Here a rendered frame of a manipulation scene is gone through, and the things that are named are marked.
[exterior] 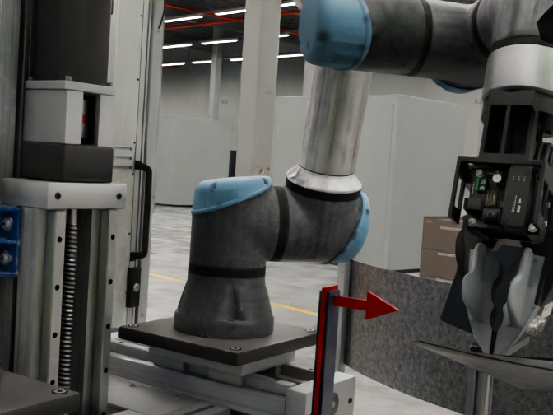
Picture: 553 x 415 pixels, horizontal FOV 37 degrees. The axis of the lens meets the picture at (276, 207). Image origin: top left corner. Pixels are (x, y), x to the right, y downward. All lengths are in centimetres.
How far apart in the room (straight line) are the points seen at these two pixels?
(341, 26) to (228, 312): 56
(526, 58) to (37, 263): 63
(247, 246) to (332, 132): 20
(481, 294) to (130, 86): 209
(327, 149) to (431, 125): 975
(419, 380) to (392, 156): 769
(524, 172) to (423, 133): 1013
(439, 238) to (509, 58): 692
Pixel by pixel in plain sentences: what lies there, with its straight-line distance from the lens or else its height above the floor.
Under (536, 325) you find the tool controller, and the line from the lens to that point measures 128.
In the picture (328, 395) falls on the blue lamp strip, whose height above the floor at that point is 110.
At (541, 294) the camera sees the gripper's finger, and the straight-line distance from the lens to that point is 71.
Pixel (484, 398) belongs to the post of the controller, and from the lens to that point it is 122.
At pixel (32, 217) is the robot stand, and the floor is 121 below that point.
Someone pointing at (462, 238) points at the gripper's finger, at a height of 124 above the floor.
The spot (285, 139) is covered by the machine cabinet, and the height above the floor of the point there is 165.
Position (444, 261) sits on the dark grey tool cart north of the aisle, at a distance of 761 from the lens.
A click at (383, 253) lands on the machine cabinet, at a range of 1044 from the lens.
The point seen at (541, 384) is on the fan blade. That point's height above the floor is 111.
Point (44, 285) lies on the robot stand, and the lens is 107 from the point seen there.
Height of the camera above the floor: 129
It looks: 3 degrees down
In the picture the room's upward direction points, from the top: 4 degrees clockwise
